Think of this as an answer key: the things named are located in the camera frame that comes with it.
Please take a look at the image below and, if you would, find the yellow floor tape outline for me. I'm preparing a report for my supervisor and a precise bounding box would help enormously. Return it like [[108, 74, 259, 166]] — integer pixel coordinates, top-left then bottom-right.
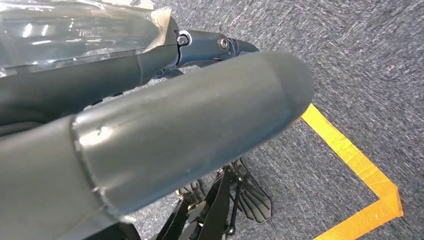
[[300, 103, 405, 240]]

